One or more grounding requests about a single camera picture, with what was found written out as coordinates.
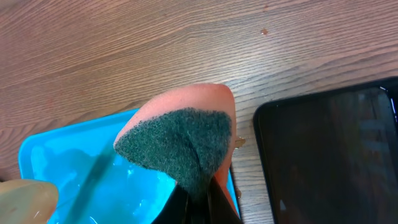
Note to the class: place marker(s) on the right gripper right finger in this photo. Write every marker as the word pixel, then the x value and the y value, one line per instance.
pixel 217 207

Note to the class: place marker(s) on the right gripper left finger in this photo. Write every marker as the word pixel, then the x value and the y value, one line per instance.
pixel 176 209

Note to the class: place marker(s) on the green and red sponge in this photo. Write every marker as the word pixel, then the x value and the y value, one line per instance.
pixel 189 133

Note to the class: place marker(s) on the green plate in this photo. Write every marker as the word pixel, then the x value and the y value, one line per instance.
pixel 25 201

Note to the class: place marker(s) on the teal plastic serving tray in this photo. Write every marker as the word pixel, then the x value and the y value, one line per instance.
pixel 96 184

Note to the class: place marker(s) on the black rectangular tray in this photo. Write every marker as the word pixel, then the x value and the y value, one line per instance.
pixel 331 157

